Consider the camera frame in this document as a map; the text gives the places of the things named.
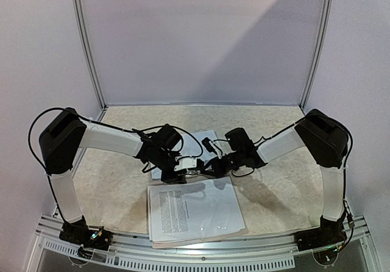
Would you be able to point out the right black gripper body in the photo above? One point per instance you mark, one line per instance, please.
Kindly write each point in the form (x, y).
(219, 166)

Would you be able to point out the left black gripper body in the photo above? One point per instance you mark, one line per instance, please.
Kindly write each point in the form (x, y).
(162, 160)

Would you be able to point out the translucent brown folder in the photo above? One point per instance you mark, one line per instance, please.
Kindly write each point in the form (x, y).
(195, 223)

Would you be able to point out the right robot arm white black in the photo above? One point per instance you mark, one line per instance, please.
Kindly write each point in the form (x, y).
(326, 139)

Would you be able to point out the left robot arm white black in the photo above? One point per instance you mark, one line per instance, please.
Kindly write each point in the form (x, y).
(68, 132)

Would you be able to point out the metal folder clip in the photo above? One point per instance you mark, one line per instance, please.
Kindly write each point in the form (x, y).
(189, 173)

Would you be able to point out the perforated metal strip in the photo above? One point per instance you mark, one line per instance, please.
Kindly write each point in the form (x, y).
(58, 256)

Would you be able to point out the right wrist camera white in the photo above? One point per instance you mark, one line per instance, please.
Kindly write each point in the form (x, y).
(209, 146)

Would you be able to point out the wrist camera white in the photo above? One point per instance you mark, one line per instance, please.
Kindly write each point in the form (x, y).
(209, 146)
(188, 164)

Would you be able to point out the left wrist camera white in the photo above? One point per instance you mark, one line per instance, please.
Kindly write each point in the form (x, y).
(188, 164)

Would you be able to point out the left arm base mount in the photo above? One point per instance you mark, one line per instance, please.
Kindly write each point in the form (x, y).
(79, 233)

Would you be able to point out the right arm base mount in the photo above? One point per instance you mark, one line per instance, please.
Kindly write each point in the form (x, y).
(328, 233)

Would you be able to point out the aluminium front rail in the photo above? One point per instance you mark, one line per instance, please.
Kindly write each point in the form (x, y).
(261, 247)

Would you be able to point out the left aluminium frame post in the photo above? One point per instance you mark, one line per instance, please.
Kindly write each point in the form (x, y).
(88, 55)

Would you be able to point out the aluminium frame post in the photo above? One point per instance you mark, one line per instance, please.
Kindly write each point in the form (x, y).
(319, 43)
(88, 55)

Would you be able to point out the right aluminium frame post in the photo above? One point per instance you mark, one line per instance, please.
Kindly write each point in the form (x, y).
(319, 43)

